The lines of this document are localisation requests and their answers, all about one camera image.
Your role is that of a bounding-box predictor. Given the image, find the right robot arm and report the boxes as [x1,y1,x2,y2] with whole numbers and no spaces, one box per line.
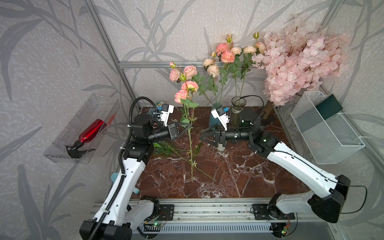
[200,107,351,224]

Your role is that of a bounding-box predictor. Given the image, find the coral pink rose stem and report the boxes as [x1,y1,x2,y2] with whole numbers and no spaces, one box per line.
[175,81,199,182]

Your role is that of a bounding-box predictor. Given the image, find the white ribbed vase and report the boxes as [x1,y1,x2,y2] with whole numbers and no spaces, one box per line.
[217,144,226,152]

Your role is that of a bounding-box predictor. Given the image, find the pink cherry blossom tree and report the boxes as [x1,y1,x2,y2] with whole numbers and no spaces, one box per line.
[252,16,351,106]

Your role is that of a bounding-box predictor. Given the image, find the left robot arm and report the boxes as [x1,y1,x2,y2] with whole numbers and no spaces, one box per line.
[80,114,191,240]

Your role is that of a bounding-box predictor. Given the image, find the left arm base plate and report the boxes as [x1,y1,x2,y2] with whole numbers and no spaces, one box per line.
[150,205,175,221]

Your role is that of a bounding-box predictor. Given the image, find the teal ceramic vase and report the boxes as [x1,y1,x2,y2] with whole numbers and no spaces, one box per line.
[208,102,225,128]

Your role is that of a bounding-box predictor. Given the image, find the red spray bottle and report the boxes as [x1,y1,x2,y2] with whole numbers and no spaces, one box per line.
[66,114,116,159]

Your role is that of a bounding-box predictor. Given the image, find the dark green card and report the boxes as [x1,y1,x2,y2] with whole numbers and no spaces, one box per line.
[316,95,343,120]

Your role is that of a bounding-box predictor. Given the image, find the tree stand base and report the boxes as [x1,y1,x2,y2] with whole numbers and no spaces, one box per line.
[261,101,276,127]

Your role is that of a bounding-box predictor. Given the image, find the blue hydrangea flowers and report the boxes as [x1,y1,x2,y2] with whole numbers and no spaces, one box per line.
[148,108,161,118]

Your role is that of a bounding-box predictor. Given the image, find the cream pink rose stem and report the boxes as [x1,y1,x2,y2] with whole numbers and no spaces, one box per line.
[231,47,243,97]

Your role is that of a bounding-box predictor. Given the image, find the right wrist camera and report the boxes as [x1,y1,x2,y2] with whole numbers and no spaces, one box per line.
[211,107,230,131]

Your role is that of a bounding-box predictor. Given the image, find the clear glass vase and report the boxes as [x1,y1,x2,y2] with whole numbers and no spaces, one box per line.
[230,97,247,127]

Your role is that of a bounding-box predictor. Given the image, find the aluminium front rail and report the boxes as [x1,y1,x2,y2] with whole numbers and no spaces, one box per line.
[86,197,340,224]

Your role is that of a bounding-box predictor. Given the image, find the white wire mesh basket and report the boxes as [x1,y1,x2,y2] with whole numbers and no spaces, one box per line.
[291,92,366,165]

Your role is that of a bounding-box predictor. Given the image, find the red rose stem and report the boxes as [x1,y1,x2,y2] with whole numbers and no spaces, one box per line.
[153,141,216,182]

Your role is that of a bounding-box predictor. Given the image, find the clear plastic wall bin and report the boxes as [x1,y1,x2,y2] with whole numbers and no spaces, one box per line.
[44,94,121,164]

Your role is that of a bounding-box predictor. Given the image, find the deep pink rose stem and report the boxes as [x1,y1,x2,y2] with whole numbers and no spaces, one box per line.
[216,34,235,103]

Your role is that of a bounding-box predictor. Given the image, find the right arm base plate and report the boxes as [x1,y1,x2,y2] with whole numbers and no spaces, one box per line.
[250,204,296,221]

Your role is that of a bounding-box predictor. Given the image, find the small white daisy sprig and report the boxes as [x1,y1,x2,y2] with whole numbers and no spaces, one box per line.
[190,142,203,167]

